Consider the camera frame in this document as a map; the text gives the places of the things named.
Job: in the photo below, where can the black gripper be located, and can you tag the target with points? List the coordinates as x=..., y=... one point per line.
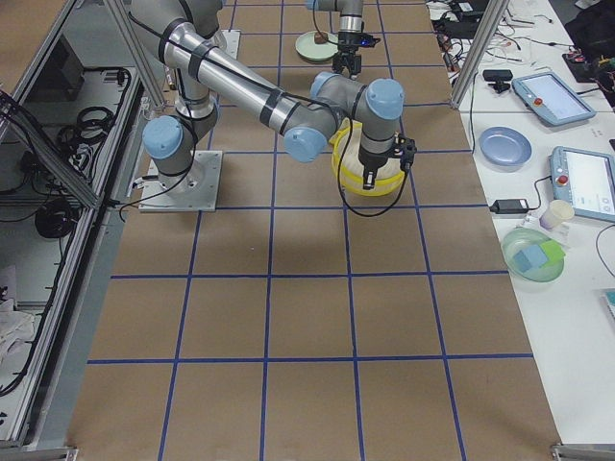
x=371, y=165
x=347, y=49

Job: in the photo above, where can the yellow steamer basket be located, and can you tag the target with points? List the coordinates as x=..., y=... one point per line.
x=389, y=178

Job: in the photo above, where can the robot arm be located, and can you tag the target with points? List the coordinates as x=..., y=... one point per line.
x=180, y=35
x=350, y=15

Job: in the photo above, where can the brown bun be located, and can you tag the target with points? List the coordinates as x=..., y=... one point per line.
x=320, y=38

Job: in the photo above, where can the light green plate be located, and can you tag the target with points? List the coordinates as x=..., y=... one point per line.
x=309, y=50

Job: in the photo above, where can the blue plate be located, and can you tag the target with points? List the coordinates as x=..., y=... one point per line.
x=505, y=149

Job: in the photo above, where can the black power brick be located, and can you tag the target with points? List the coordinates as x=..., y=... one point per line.
x=511, y=206

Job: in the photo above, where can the teach pendant tablet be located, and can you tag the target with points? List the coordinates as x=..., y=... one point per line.
x=548, y=97
x=585, y=180

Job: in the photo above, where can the green bowl with blocks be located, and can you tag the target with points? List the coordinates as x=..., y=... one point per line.
x=533, y=255

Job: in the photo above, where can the paper cup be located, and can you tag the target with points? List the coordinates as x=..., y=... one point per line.
x=556, y=213

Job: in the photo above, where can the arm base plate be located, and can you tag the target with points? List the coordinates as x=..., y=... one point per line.
x=228, y=41
x=197, y=191

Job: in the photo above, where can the aluminium frame post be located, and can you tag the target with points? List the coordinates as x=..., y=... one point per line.
x=486, y=29

